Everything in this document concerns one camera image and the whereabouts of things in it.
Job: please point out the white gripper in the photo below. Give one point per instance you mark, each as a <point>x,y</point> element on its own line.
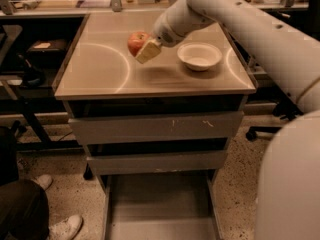
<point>165,32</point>

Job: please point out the black box on shelf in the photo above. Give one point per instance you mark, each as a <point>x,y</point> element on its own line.
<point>47,54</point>

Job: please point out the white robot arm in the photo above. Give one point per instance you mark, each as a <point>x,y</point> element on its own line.
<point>289,181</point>

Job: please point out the white paper bowl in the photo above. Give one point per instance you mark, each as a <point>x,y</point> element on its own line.
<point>199,56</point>

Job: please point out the white sneaker far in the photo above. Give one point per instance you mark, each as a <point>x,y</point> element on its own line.
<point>44,181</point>

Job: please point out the white sneaker near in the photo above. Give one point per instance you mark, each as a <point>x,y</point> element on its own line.
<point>66,229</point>

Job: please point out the black handheld device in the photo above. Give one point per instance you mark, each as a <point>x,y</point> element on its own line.
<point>32,76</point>

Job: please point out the top grey drawer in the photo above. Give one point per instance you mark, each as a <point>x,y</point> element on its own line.
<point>150,128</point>

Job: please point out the red apple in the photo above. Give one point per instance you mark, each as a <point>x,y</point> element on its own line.
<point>136,41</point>

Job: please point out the middle grey drawer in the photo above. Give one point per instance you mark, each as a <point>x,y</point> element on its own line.
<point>157,162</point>

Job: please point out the white sneaker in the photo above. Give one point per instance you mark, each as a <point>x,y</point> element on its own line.
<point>44,181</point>
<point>66,229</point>

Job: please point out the black office chair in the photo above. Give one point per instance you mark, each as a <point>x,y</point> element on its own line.
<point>283,110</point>

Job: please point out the open bottom grey drawer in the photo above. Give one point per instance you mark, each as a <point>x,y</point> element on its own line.
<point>164,206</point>

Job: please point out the grey drawer cabinet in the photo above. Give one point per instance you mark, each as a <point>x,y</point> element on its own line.
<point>102,79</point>

